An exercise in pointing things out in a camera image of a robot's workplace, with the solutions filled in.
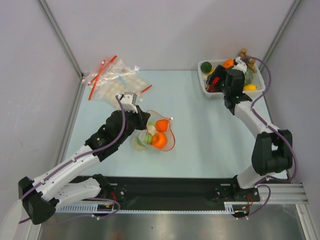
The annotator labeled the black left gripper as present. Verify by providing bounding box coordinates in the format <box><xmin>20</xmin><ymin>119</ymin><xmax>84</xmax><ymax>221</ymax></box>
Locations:
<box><xmin>116</xmin><ymin>104</ymin><xmax>150</xmax><ymax>145</ymax></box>

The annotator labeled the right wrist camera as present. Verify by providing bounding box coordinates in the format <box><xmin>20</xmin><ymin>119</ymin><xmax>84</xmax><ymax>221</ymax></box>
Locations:
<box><xmin>233</xmin><ymin>56</ymin><xmax>248</xmax><ymax>74</ymax></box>

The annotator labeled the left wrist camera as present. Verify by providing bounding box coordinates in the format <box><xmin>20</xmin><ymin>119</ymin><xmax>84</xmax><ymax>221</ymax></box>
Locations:
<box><xmin>115</xmin><ymin>92</ymin><xmax>138</xmax><ymax>113</ymax></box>

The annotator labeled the brown longan bunch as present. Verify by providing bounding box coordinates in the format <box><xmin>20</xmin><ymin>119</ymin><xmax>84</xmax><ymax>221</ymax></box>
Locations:
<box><xmin>238</xmin><ymin>48</ymin><xmax>257</xmax><ymax>73</ymax></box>

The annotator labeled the dark green lime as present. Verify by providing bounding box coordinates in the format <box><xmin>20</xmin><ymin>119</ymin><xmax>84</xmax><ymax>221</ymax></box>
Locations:
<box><xmin>200</xmin><ymin>61</ymin><xmax>212</xmax><ymax>74</ymax></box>

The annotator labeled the aluminium frame post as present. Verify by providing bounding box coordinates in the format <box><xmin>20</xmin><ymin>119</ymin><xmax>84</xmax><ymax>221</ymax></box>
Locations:
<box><xmin>36</xmin><ymin>0</ymin><xmax>84</xmax><ymax>79</ymax></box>
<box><xmin>262</xmin><ymin>0</ymin><xmax>304</xmax><ymax>63</ymax></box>

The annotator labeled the white cable duct right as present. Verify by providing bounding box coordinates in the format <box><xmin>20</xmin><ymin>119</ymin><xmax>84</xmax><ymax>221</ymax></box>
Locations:
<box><xmin>224</xmin><ymin>202</ymin><xmax>253</xmax><ymax>215</ymax></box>

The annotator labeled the pile of zip bags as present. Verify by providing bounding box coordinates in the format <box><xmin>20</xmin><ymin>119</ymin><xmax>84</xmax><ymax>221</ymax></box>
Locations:
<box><xmin>81</xmin><ymin>55</ymin><xmax>153</xmax><ymax>108</ymax></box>

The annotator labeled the white cauliflower with leaves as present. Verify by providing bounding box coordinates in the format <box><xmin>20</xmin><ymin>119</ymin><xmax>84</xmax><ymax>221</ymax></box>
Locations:
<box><xmin>147</xmin><ymin>121</ymin><xmax>158</xmax><ymax>136</ymax></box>

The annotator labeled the clear zip top bag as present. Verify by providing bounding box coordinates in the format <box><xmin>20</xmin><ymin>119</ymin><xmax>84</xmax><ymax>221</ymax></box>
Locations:
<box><xmin>132</xmin><ymin>110</ymin><xmax>176</xmax><ymax>152</ymax></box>

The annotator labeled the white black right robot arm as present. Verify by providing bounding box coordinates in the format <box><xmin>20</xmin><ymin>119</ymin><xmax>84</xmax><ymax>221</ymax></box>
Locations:
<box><xmin>207</xmin><ymin>65</ymin><xmax>293</xmax><ymax>201</ymax></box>

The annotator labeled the white cable duct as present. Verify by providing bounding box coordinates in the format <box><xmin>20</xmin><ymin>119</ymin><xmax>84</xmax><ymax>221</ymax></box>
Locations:
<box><xmin>224</xmin><ymin>202</ymin><xmax>253</xmax><ymax>215</ymax></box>
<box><xmin>56</xmin><ymin>202</ymin><xmax>118</xmax><ymax>214</ymax></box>

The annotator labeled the white plastic fruit basket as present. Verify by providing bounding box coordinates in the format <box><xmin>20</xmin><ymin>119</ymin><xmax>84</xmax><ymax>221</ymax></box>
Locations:
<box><xmin>197</xmin><ymin>58</ymin><xmax>266</xmax><ymax>100</ymax></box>

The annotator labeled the orange tangerine back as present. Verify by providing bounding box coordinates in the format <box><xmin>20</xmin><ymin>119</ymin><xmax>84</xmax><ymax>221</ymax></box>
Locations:
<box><xmin>223</xmin><ymin>58</ymin><xmax>235</xmax><ymax>69</ymax></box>

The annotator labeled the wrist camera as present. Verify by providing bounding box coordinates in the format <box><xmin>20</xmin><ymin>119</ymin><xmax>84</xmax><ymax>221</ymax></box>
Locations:
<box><xmin>115</xmin><ymin>92</ymin><xmax>138</xmax><ymax>113</ymax></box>
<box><xmin>233</xmin><ymin>56</ymin><xmax>248</xmax><ymax>74</ymax></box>

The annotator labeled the yellow pear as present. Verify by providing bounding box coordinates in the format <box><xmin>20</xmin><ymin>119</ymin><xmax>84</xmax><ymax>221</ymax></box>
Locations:
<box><xmin>132</xmin><ymin>138</ymin><xmax>146</xmax><ymax>151</ymax></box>

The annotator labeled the light green guava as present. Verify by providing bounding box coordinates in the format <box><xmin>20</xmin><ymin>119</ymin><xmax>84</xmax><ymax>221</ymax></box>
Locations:
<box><xmin>136</xmin><ymin>132</ymin><xmax>153</xmax><ymax>147</ymax></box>

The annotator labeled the white cable duct left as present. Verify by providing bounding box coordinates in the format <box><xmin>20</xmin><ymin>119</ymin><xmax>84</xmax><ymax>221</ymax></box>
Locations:
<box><xmin>56</xmin><ymin>202</ymin><xmax>118</xmax><ymax>214</ymax></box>

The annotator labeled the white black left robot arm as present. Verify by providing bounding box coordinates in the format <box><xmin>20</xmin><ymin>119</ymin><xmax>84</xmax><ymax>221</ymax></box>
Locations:
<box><xmin>18</xmin><ymin>109</ymin><xmax>151</xmax><ymax>225</ymax></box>

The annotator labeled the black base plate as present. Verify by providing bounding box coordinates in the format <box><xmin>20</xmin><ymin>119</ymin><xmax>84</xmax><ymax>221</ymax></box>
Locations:
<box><xmin>59</xmin><ymin>175</ymin><xmax>261</xmax><ymax>211</ymax></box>

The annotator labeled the yellow lemon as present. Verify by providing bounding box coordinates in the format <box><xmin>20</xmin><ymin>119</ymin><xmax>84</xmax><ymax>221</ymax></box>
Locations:
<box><xmin>243</xmin><ymin>84</ymin><xmax>258</xmax><ymax>91</ymax></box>

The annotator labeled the dark red fruit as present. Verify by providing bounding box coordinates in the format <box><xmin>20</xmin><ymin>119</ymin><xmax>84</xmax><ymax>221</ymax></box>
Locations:
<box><xmin>205</xmin><ymin>85</ymin><xmax>219</xmax><ymax>93</ymax></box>

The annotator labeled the aluminium frame post right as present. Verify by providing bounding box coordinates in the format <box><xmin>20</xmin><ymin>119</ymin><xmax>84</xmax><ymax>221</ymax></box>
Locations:
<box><xmin>262</xmin><ymin>0</ymin><xmax>304</xmax><ymax>63</ymax></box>

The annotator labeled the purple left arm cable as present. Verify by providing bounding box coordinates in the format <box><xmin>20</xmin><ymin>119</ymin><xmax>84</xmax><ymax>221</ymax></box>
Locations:
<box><xmin>18</xmin><ymin>93</ymin><xmax>127</xmax><ymax>225</ymax></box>

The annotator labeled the small orange tangerine front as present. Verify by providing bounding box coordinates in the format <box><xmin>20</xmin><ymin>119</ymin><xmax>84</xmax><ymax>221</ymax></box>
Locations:
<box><xmin>155</xmin><ymin>119</ymin><xmax>169</xmax><ymax>132</ymax></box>

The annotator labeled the aluminium frame post left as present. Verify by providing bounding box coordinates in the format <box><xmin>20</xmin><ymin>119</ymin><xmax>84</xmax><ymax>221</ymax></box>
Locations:
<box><xmin>36</xmin><ymin>0</ymin><xmax>84</xmax><ymax>79</ymax></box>

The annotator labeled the green netted melon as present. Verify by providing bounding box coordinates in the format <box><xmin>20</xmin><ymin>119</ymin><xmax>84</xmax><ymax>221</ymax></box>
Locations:
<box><xmin>244</xmin><ymin>68</ymin><xmax>255</xmax><ymax>86</ymax></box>

